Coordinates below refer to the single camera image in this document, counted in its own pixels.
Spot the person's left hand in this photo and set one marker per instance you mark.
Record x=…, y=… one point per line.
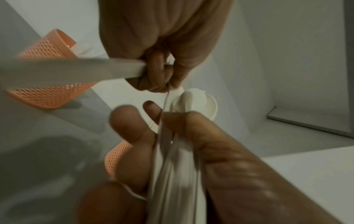
x=166, y=26

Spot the person's right hand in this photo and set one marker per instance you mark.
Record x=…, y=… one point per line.
x=235, y=175

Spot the white plastic fork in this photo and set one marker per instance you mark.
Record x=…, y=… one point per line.
x=188, y=175

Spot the white plastic knife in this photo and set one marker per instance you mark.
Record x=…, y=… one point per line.
x=83, y=70
x=171, y=96

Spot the orange mesh cup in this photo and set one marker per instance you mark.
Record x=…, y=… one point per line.
x=41, y=96
x=113, y=157

